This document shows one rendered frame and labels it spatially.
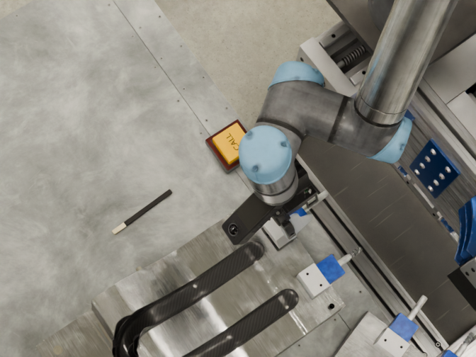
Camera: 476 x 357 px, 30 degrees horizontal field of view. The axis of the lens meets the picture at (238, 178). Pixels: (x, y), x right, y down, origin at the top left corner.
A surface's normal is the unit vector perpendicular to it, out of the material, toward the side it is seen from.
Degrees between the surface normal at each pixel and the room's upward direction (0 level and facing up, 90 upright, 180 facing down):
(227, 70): 0
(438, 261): 0
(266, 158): 12
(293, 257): 0
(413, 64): 67
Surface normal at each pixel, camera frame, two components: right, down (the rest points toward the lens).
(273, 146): -0.15, -0.32
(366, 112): -0.68, 0.47
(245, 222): -0.58, 0.00
